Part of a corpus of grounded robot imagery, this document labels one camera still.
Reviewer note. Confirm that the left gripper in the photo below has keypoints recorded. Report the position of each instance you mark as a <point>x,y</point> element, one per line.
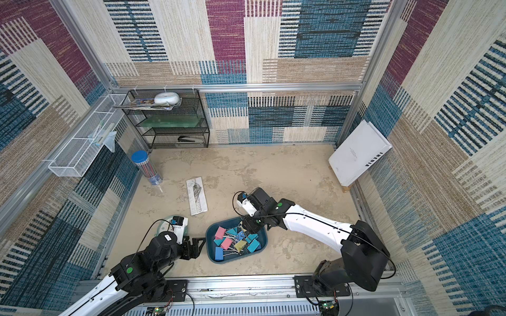
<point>195,251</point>

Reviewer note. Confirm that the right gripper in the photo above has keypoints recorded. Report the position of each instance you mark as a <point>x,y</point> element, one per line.
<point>253,220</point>

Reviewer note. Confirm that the teal binder clip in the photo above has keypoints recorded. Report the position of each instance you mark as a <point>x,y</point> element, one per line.
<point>232,231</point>
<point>251,237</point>
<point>218,242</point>
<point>253,246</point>

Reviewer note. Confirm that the blue binder clip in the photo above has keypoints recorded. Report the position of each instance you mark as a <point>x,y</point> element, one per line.
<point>240,235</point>
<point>221,254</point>

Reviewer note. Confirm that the pink binder clip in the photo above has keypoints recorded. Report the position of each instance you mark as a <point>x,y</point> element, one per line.
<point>226,244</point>
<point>220,233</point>

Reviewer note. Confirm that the teal plastic storage box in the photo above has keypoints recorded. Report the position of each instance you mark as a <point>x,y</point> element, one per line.
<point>228,224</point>

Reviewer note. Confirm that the green round alarm clock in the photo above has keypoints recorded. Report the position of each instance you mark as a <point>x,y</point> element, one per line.
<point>166,224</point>

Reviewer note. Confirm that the yellow binder clip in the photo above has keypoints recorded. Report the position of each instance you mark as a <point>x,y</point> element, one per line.
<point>240,245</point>

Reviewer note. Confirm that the packaged ruler card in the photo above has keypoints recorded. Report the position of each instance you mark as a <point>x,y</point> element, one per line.
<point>196,196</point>

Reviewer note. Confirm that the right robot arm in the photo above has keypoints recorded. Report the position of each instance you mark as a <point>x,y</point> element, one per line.
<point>363,255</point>

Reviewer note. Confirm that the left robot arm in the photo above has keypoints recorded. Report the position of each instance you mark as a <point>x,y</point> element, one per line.
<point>139,278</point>

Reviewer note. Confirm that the black stapler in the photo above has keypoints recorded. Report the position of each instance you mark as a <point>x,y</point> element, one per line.
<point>188,139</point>

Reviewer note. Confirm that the blue-lid pencil tube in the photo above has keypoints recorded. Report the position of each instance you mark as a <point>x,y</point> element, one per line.
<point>142,160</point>

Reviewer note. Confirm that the green tray on shelf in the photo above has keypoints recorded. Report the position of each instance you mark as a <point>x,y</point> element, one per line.
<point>171,121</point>

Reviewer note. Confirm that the white booklet on stand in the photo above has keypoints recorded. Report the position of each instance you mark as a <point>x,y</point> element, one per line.
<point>361,149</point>

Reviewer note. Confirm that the white oval device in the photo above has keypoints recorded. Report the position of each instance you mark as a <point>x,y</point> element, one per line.
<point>167,99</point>

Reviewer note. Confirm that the magazines on shelf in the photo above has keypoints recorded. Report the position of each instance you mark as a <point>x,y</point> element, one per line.
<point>147,105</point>

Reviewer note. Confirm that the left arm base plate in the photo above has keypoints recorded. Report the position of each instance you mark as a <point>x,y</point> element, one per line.
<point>174,291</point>

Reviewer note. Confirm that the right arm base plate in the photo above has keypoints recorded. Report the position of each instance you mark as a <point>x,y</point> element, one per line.
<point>308,287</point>

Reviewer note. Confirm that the black wire shelf rack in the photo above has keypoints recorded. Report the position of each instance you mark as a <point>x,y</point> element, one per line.
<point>159,138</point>

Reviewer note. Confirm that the white wire wall basket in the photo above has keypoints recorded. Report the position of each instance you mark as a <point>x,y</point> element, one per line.
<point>84,143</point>

